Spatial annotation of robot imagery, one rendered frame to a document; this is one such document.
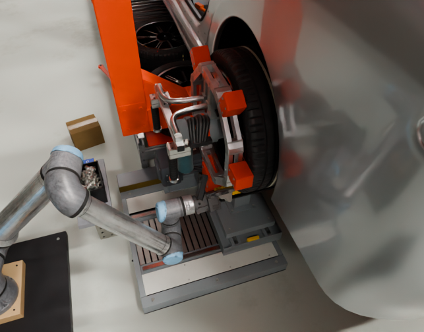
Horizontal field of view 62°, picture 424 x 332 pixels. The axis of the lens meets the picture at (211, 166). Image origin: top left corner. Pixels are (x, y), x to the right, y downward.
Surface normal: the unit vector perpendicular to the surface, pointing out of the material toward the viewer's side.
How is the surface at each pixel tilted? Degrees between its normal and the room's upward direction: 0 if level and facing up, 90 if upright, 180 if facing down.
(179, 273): 0
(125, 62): 90
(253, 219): 0
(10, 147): 0
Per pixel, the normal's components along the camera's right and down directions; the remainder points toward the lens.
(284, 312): 0.02, -0.68
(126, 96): 0.31, 0.70
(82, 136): 0.52, 0.63
